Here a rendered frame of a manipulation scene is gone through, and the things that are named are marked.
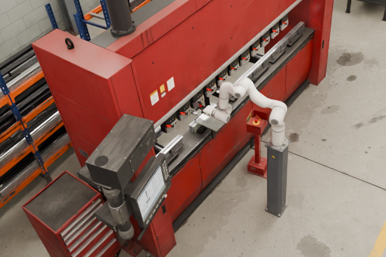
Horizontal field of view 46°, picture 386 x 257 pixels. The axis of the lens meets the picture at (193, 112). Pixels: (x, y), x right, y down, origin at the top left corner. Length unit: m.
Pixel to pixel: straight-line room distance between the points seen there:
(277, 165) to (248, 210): 0.84
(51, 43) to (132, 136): 0.99
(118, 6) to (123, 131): 0.89
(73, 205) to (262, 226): 1.95
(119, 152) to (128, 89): 0.49
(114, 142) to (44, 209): 1.31
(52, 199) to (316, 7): 3.74
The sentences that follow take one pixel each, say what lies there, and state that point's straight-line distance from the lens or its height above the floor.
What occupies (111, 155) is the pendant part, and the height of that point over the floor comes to 1.95.
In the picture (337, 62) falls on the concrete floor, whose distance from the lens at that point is 6.98.
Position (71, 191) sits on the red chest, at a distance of 4.24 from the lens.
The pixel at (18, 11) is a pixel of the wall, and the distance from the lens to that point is 7.89.
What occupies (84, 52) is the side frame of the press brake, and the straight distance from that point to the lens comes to 3.39.
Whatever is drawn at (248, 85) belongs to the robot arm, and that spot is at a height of 1.60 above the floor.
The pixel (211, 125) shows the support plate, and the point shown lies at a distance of 4.46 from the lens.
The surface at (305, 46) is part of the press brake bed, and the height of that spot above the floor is 0.74.
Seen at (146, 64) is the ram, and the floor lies 2.01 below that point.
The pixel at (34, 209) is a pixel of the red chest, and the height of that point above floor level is 0.98.
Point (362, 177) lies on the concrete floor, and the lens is 5.42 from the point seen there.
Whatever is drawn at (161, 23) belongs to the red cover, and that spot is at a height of 2.27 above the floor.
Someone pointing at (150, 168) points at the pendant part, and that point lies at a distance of 3.35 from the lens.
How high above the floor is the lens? 4.06
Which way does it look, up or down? 41 degrees down
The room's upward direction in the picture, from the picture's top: 8 degrees counter-clockwise
